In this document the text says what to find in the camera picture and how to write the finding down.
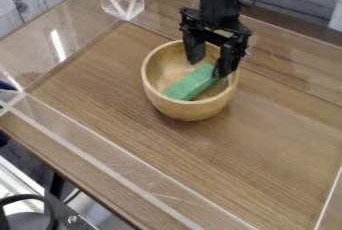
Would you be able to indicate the green rectangular block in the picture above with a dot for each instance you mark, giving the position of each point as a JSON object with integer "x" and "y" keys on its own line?
{"x": 193, "y": 84}

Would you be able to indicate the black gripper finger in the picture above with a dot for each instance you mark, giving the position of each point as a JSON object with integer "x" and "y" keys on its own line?
{"x": 194, "y": 46}
{"x": 233, "y": 51}

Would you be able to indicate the black table leg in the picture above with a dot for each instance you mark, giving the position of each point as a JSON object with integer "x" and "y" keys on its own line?
{"x": 56, "y": 185}

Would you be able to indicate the clear acrylic enclosure wall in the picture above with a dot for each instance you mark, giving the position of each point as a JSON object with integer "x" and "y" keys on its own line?
{"x": 258, "y": 168}

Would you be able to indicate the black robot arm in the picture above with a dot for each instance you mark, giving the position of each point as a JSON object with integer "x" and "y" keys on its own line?
{"x": 214, "y": 24}

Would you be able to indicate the wooden brown bowl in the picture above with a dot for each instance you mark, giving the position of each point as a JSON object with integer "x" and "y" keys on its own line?
{"x": 165, "y": 67}

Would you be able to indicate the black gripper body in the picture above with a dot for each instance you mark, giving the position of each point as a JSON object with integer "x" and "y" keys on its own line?
{"x": 215, "y": 21}

